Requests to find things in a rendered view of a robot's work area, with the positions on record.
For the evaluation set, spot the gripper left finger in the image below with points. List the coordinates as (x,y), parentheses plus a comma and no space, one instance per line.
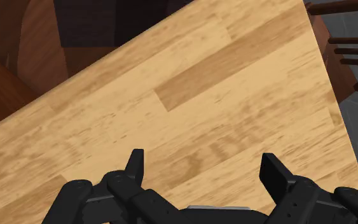
(126,192)

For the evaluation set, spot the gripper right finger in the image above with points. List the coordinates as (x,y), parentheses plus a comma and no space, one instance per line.
(302,198)

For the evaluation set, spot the light wooden table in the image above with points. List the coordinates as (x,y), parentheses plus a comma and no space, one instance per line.
(197,93)

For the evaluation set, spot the dark wooden spindle chair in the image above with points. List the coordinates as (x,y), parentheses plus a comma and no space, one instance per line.
(336,77)

